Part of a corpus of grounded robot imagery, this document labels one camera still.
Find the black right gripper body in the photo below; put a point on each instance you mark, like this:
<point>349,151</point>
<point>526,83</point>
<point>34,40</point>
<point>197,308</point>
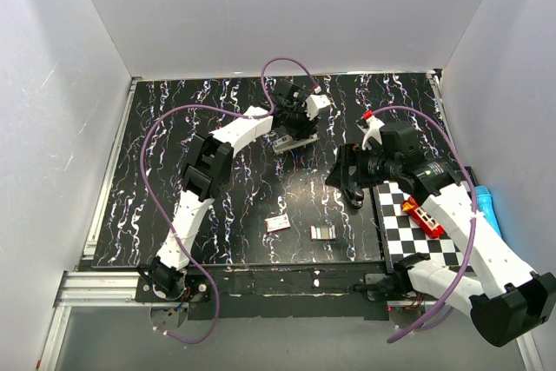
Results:
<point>371,164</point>

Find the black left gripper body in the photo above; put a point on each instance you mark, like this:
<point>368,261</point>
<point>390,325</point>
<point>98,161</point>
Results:
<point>298,122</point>

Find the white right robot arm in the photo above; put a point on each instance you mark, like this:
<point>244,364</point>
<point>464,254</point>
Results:
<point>507,297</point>

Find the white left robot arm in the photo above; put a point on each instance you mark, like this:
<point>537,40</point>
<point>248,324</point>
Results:
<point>207,171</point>

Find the open staple box tray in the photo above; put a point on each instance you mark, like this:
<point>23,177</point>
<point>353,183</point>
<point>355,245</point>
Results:
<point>323,233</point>

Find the black white checkerboard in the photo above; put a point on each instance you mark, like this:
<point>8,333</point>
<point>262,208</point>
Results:
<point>402,236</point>

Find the white red staple box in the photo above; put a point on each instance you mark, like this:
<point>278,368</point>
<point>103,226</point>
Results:
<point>277,223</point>

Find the red yellow toy vehicle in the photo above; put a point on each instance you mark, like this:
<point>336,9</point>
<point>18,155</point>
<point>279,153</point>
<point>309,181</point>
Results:
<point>431,228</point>

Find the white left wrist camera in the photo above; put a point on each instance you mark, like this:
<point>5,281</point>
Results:
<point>315,105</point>

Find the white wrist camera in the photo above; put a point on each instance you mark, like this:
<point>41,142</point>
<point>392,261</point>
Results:
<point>370,125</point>
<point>315,105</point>

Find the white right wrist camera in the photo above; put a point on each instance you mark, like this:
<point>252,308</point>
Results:
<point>370,125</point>

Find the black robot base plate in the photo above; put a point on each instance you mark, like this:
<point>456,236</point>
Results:
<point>310,291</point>

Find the aluminium frame rail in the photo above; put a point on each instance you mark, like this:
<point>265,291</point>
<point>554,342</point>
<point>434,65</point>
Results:
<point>82,289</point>

